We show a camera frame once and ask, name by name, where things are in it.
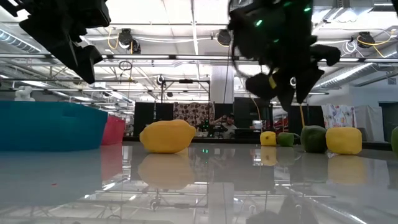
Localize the pale grey cloth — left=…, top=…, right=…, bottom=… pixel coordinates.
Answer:
left=354, top=105, right=386, bottom=142

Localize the long ceiling light bar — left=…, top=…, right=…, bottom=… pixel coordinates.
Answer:
left=0, top=52, right=398, bottom=63

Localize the large black cabinet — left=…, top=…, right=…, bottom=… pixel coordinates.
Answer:
left=233, top=96, right=274, bottom=139

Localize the yellow reel cord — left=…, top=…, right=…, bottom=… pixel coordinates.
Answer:
left=250, top=98, right=262, bottom=121

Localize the thin black hanging cable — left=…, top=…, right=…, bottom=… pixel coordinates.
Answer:
left=223, top=43, right=233, bottom=104

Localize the white building column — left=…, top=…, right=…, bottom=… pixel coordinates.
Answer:
left=210, top=65, right=234, bottom=104

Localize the person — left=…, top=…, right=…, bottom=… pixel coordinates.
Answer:
left=211, top=112, right=239, bottom=139

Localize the white floral cloth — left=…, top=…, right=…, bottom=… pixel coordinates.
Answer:
left=321, top=104, right=357, bottom=130

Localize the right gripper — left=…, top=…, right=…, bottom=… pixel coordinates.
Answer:
left=228, top=0, right=341, bottom=111

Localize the pink basket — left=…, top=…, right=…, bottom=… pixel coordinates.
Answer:
left=101, top=114, right=126, bottom=146

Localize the brown patterned cloth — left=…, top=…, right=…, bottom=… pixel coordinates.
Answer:
left=173, top=101, right=215, bottom=128

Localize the large orange-yellow lemon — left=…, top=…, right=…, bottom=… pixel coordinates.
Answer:
left=139, top=119, right=197, bottom=154

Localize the green lime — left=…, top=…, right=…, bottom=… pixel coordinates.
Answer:
left=276, top=131, right=295, bottom=147
left=300, top=124, right=328, bottom=154
left=391, top=126, right=398, bottom=154

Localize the silver ventilation duct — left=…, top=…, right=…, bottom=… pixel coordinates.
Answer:
left=313, top=46, right=398, bottom=93
left=0, top=29, right=43, bottom=55

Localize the teal basket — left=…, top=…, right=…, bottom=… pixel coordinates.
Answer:
left=0, top=100, right=109, bottom=152

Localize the yellow lemon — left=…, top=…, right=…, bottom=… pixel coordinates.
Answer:
left=325, top=126, right=363, bottom=156
left=259, top=131, right=277, bottom=147

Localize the dark door panel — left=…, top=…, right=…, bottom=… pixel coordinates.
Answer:
left=378, top=101, right=398, bottom=143

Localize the black partition panel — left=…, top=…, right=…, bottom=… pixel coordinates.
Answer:
left=287, top=105, right=326, bottom=141
left=155, top=102, right=175, bottom=122
left=133, top=101, right=156, bottom=137
left=213, top=103, right=234, bottom=119

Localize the white rounded object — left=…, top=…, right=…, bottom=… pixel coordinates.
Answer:
left=14, top=85, right=35, bottom=102

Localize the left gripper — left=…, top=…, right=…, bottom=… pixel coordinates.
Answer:
left=19, top=0, right=111, bottom=85

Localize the red machine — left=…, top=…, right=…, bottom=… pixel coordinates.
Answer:
left=272, top=116, right=290, bottom=134

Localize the black overhead frame rig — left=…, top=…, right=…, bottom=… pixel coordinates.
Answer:
left=160, top=78, right=212, bottom=105

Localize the yellow hanging cable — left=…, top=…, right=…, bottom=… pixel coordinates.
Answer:
left=298, top=104, right=306, bottom=128

